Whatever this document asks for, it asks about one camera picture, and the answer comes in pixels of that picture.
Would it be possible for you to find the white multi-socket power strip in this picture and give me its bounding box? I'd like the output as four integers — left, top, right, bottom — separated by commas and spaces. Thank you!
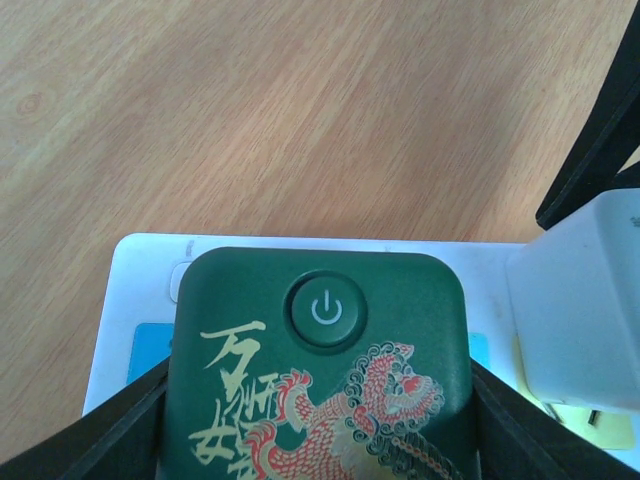
84, 233, 639, 473

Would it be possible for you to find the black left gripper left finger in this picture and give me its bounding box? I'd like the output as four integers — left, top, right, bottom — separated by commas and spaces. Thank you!
1, 360, 169, 479

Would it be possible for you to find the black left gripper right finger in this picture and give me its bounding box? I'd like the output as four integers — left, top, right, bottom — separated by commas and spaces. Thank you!
471, 362, 639, 480

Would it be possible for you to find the white USB charger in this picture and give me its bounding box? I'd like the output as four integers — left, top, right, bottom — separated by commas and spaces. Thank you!
506, 189, 639, 412

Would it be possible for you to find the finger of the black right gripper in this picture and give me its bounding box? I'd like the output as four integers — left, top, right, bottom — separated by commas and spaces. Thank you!
535, 8, 639, 230

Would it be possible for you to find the dark green cube adapter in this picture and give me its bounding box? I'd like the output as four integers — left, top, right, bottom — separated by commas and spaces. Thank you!
159, 248, 480, 479

